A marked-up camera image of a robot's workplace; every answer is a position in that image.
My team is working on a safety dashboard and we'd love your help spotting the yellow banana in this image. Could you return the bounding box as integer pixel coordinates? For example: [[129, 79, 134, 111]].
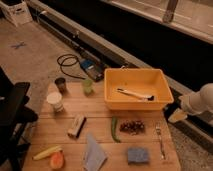
[[32, 145, 62, 160]]

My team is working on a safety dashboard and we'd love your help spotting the yellow plastic bin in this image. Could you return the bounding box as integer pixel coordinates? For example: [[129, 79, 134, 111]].
[[104, 68, 174, 110]]

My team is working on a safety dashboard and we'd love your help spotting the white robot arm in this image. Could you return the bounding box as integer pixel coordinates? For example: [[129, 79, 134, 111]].
[[168, 83, 213, 123]]

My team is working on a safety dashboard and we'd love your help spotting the silver metal fork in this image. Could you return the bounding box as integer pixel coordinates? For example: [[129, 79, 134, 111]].
[[155, 124, 166, 160]]

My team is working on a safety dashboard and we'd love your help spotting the black cable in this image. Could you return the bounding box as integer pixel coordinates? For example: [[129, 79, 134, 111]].
[[56, 53, 87, 81]]

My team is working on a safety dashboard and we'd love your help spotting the grey folded cloth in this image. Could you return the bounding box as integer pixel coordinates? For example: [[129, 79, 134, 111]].
[[83, 134, 107, 171]]

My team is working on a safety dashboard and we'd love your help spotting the white cardboard box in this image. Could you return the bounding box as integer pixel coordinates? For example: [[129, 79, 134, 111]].
[[0, 0, 32, 27]]

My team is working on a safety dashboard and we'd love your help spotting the green plastic cup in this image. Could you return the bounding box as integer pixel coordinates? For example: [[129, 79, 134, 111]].
[[82, 79, 93, 95]]

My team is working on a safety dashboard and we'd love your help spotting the dark grape bunch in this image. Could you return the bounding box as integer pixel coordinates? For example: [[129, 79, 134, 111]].
[[120, 120, 145, 135]]

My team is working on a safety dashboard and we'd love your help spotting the blue power box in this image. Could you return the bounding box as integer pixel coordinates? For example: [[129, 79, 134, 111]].
[[80, 59, 103, 82]]

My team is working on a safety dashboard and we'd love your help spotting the wooden block eraser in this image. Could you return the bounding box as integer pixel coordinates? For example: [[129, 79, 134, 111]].
[[67, 115, 86, 138]]

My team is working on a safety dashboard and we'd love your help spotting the black chair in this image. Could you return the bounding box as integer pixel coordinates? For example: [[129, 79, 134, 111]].
[[0, 66, 38, 171]]

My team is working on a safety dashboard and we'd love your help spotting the white paper cup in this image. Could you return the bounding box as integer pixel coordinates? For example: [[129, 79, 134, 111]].
[[46, 92, 63, 112]]

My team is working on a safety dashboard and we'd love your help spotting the grey metal post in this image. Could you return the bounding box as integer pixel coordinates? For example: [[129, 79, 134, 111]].
[[162, 0, 178, 23]]

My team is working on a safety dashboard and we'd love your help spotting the dark metal cup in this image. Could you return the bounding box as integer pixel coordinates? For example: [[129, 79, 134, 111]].
[[55, 77, 67, 93]]

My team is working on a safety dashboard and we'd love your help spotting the orange carrot toy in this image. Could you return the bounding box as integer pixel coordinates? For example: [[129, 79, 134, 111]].
[[50, 152, 64, 170]]

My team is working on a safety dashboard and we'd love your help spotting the blue sponge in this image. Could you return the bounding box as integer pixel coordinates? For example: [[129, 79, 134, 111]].
[[127, 147, 149, 164]]

